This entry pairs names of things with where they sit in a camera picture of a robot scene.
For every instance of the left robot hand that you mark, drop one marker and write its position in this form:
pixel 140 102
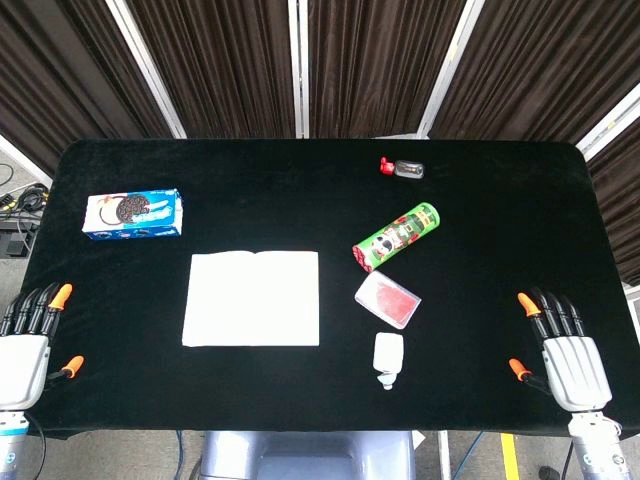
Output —
pixel 22 365

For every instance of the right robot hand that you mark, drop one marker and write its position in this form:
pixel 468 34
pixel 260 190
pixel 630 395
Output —
pixel 575 370

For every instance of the white cloth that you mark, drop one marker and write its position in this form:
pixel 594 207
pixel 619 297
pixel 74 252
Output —
pixel 252 300

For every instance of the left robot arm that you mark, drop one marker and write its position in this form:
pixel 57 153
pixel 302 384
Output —
pixel 12 445

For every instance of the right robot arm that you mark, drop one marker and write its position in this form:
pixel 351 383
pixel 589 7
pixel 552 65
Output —
pixel 597 445

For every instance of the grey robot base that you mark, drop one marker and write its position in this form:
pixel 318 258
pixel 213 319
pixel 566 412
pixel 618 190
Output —
pixel 307 455

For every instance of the small white bottle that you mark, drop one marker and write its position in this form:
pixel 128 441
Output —
pixel 388 355

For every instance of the blue Oreo cookie box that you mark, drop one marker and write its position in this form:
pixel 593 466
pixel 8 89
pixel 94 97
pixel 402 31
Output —
pixel 135 214

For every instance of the red card pack in plastic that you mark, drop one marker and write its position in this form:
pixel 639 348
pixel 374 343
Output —
pixel 389 300

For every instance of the green chips can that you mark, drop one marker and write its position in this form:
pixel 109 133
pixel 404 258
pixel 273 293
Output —
pixel 397 235

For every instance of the small red-capped bottle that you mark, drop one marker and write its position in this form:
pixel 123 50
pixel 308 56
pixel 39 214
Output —
pixel 404 168

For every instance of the black table cloth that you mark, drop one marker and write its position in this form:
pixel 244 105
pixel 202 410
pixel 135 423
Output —
pixel 320 210

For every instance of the dark brown curtain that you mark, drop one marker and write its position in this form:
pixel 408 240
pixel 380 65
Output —
pixel 225 65

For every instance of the white metal frame post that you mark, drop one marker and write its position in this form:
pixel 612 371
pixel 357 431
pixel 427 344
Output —
pixel 607 125
pixel 300 67
pixel 145 67
pixel 445 67

